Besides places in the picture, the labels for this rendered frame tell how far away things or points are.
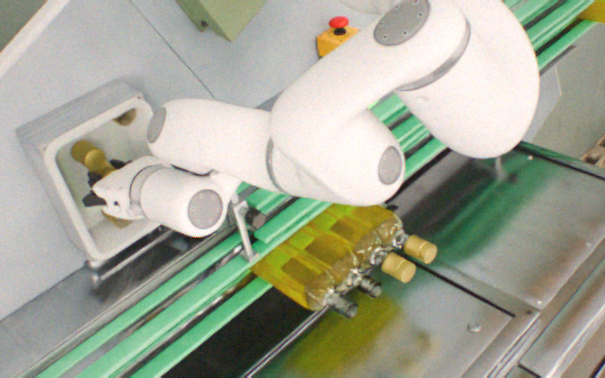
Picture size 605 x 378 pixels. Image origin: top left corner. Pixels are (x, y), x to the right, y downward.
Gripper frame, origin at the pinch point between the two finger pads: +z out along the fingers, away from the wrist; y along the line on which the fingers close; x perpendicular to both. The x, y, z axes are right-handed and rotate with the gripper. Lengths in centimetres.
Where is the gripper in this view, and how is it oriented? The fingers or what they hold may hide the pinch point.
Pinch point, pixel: (109, 176)
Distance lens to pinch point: 104.9
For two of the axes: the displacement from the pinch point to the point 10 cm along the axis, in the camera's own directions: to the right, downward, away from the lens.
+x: -2.9, -8.5, -4.3
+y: 7.1, -5.0, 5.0
